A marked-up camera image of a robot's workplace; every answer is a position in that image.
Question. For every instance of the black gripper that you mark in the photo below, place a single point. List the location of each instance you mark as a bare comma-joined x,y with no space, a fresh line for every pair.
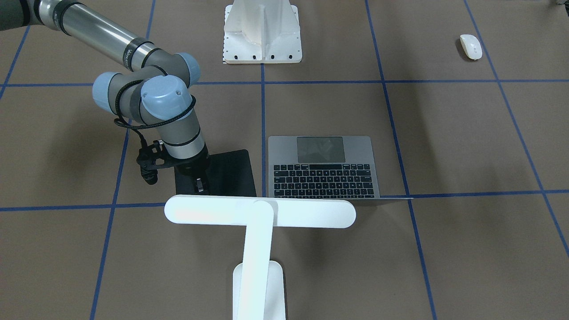
192,167

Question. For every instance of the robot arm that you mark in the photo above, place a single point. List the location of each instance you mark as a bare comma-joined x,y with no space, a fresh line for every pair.
152,99

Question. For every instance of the black mouse pad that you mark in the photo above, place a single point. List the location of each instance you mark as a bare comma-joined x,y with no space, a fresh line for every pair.
229,174

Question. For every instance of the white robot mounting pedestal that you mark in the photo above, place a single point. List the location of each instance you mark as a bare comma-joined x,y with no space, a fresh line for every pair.
262,32

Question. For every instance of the white desk lamp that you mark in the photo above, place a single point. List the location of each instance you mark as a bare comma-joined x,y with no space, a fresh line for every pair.
259,282

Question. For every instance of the white computer mouse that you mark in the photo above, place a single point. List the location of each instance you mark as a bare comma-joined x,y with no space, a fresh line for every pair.
471,46

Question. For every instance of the grey laptop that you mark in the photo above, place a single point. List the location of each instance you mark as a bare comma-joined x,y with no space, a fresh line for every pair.
324,167

